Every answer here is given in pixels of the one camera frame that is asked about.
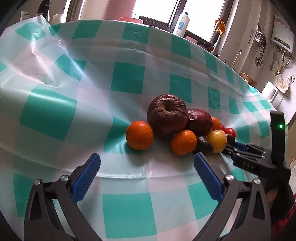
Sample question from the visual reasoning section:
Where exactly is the large wrinkled red apple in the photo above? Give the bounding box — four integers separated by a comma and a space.
147, 93, 189, 138

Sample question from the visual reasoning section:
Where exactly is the brown date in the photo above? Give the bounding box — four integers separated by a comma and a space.
194, 136, 213, 155

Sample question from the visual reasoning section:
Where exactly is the red cherry tomato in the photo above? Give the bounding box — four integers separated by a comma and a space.
225, 128, 236, 138
221, 125, 226, 133

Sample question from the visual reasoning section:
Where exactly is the pink thermos jug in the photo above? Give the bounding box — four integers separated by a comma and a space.
102, 0, 144, 24

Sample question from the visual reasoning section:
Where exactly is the dark red apple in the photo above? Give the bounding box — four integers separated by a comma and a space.
186, 109, 213, 136

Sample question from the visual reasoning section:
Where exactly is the green checkered tablecloth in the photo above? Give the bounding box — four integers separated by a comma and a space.
1, 17, 272, 240

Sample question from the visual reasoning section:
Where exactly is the orange tangerine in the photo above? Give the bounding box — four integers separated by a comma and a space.
211, 116, 222, 131
126, 120, 154, 151
170, 130, 197, 156

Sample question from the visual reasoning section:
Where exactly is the white plastic bottle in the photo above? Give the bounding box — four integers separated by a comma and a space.
173, 12, 190, 38

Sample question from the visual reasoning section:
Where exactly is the yellow small apple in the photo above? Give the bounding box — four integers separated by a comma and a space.
206, 130, 227, 154

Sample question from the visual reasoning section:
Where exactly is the white water heater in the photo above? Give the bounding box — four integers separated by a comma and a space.
271, 14, 294, 54

